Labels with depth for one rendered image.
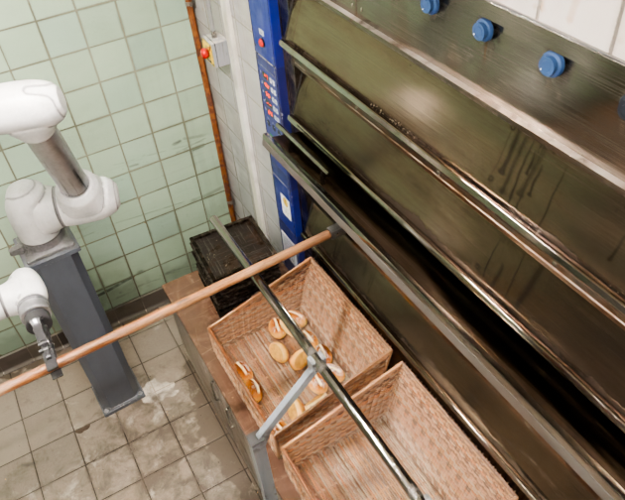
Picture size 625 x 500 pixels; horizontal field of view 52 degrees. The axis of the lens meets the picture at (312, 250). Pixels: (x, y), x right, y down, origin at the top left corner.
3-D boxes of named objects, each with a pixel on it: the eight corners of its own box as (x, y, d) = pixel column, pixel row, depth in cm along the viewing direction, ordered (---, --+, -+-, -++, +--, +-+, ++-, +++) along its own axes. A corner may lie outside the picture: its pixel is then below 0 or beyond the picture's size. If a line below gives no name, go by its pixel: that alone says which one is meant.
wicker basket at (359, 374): (316, 300, 270) (312, 253, 251) (395, 396, 233) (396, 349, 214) (211, 351, 254) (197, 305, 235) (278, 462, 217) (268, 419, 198)
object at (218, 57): (221, 54, 258) (217, 30, 251) (231, 63, 252) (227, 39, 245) (204, 60, 256) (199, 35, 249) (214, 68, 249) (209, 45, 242)
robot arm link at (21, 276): (55, 312, 201) (11, 326, 196) (44, 281, 212) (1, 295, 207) (46, 287, 194) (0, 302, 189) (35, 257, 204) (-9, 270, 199)
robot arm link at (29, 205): (20, 222, 245) (-4, 177, 230) (68, 212, 247) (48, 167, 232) (16, 250, 234) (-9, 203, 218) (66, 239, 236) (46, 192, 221)
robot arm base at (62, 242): (5, 243, 245) (-1, 232, 242) (62, 220, 253) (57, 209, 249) (17, 271, 234) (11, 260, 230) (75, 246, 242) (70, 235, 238)
